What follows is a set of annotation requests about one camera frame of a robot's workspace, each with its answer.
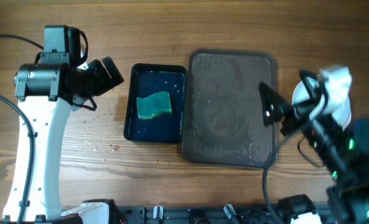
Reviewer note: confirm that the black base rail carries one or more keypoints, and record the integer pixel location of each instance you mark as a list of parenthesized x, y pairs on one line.
[(186, 215)]

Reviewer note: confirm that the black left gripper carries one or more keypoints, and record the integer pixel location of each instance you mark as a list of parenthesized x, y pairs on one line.
[(104, 82)]

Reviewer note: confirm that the green yellow sponge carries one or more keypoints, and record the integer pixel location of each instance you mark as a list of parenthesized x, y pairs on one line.
[(153, 105)]

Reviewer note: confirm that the brown serving tray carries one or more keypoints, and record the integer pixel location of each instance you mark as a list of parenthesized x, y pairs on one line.
[(223, 122)]

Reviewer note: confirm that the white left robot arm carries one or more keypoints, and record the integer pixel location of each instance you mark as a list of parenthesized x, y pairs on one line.
[(47, 93)]

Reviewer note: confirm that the white plate top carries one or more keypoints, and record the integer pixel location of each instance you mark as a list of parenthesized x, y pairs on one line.
[(341, 114)]

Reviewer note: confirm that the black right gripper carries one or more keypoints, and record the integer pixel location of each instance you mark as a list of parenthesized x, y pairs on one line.
[(298, 112)]

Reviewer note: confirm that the black water tray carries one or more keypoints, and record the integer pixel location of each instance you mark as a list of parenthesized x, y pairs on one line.
[(146, 80)]

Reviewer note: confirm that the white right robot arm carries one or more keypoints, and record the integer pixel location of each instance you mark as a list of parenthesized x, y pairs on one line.
[(343, 151)]

